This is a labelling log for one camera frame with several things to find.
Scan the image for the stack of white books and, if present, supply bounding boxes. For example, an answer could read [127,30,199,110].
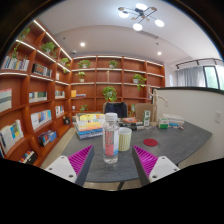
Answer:
[162,113,186,127]

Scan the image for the clear bottle with pink label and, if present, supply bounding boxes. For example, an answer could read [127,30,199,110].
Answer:
[102,112,120,165]

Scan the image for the grey curtain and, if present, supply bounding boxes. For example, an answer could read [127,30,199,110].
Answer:
[176,65,207,88]

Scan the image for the dark blue chair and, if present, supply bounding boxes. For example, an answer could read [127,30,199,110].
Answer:
[103,101,129,118]

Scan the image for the stack of colourful books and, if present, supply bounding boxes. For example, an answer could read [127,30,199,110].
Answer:
[74,112,107,140]

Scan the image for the branched ceiling lamp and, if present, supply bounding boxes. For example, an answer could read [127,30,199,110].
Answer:
[117,3,165,32]

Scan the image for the stack of dark books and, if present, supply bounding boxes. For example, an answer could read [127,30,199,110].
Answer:
[118,116,145,131]

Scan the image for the yellow striped white cup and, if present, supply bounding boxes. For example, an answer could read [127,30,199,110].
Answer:
[118,126,133,152]

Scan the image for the green and white carton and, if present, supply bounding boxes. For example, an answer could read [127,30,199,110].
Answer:
[142,110,152,127]

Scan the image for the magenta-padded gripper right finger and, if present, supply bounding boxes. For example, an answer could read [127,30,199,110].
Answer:
[131,145,181,186]

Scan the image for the green and white box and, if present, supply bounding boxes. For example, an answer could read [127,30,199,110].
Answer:
[157,117,170,130]

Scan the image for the white wall switch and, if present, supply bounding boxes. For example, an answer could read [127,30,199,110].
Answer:
[214,110,222,124]

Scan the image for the red-brown wooden shelf unit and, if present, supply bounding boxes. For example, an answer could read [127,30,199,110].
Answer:
[0,19,166,168]

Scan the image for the flat round red coaster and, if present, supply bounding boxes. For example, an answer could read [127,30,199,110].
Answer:
[143,138,159,147]

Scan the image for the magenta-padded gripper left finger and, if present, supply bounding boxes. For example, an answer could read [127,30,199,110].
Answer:
[44,145,95,187]

